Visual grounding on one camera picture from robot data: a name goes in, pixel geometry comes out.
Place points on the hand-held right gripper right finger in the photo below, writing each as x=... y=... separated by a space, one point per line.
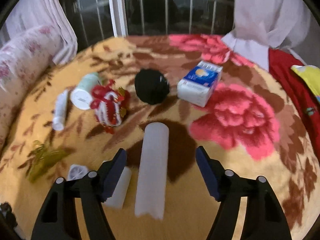
x=207 y=175

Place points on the short white plastic tube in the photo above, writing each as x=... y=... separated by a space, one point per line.
x=122 y=190

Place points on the small white round cap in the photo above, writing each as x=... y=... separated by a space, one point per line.
x=76 y=172

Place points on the small white bottle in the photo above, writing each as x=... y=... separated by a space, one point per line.
x=60 y=110

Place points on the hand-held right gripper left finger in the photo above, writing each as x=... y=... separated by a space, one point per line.
x=117 y=170

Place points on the red cushion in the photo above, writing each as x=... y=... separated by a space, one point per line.
x=287 y=77

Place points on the white pink floral quilt roll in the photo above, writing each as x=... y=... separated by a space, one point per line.
x=22 y=55

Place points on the black yarn ball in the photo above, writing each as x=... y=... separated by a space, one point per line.
x=151 y=86

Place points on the blue and white tissue pack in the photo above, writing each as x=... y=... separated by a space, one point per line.
x=200 y=82

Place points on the red and white knitted ornament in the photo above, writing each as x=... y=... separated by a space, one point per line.
x=110 y=107

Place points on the white framed barred window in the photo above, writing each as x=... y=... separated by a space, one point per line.
x=117 y=10

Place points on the sheer white curtain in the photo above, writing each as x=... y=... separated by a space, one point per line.
x=262 y=12
x=50 y=10

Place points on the long white plastic tube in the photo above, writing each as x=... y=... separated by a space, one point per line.
x=152 y=167

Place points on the pale green paper cup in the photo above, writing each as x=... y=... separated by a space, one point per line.
x=85 y=90

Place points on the yellow printed pillow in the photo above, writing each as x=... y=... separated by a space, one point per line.
x=308 y=76

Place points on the yellow floral plush blanket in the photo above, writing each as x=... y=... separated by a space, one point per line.
x=75 y=135

